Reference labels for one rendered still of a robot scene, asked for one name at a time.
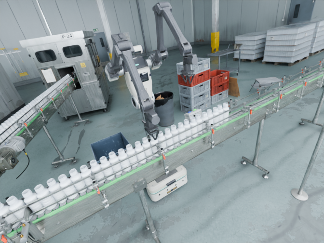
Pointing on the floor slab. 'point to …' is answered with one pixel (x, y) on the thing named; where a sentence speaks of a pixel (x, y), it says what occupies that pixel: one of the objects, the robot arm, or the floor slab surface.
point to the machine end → (100, 102)
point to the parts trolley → (226, 58)
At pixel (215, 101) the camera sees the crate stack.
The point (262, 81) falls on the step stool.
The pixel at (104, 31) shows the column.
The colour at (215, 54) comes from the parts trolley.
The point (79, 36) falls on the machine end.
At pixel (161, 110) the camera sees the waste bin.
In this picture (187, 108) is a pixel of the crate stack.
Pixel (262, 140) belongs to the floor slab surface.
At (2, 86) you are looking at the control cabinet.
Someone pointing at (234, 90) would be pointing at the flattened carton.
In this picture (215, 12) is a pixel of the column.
